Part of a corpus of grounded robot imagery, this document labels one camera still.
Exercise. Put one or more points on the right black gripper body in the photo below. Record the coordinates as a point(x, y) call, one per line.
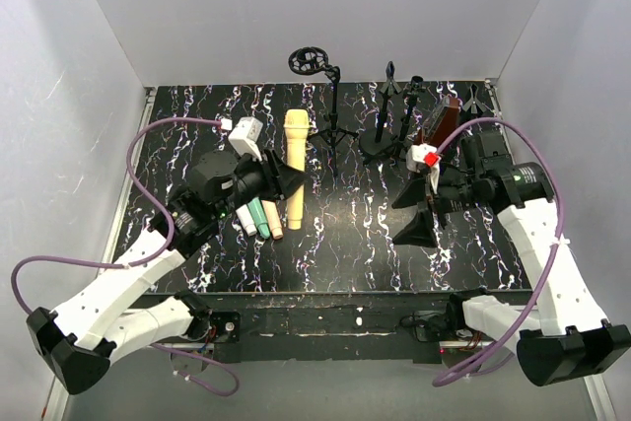
point(433, 199)

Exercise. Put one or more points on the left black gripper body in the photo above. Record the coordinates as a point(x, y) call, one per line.
point(269, 175)

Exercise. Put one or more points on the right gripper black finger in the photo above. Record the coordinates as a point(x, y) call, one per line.
point(412, 193)
point(419, 231)

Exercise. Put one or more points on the large yellow microphone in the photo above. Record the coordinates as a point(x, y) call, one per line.
point(297, 129)

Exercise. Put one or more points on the black tripod shock mount stand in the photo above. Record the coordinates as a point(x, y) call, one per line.
point(311, 60)

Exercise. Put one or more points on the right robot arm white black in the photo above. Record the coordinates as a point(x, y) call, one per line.
point(562, 334)

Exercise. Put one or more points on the black tripod clip stand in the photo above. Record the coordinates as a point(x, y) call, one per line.
point(398, 143)

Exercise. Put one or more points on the black clip stand far right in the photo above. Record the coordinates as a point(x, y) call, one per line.
point(472, 107)

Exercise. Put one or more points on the green microphone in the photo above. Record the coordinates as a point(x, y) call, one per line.
point(259, 218)

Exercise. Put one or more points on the white microphone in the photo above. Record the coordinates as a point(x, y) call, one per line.
point(246, 220)

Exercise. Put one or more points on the pink microphone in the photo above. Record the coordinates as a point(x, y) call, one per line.
point(273, 219)

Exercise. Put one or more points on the brown box in holder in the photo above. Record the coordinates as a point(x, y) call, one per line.
point(440, 124)

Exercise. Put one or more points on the black front mounting base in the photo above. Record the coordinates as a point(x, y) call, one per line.
point(257, 327)

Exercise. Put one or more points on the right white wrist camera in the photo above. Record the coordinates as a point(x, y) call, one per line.
point(424, 158)

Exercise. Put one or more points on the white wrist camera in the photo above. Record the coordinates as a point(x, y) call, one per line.
point(244, 137)
point(424, 158)

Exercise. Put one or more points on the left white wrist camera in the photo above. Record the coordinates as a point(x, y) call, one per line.
point(244, 137)

